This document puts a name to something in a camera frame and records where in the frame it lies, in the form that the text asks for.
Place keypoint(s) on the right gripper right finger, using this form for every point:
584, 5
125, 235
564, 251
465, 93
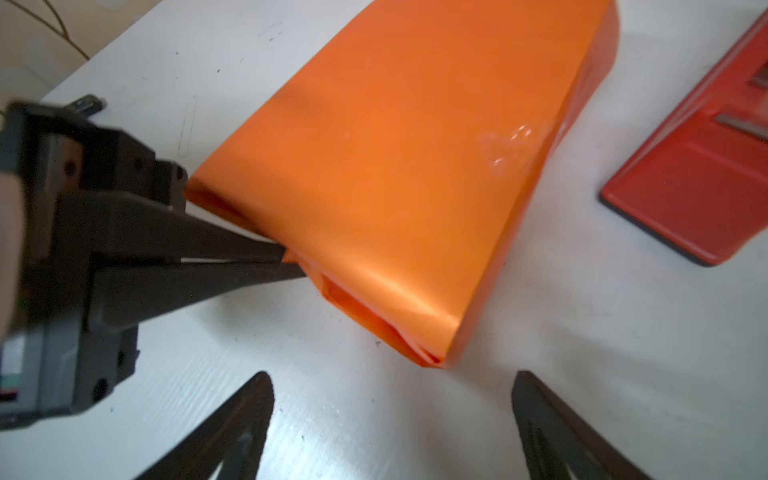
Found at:
557, 442

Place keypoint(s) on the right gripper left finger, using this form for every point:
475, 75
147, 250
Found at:
229, 444

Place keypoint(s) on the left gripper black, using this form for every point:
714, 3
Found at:
93, 196

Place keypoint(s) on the red tape dispenser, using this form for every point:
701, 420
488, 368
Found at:
699, 182

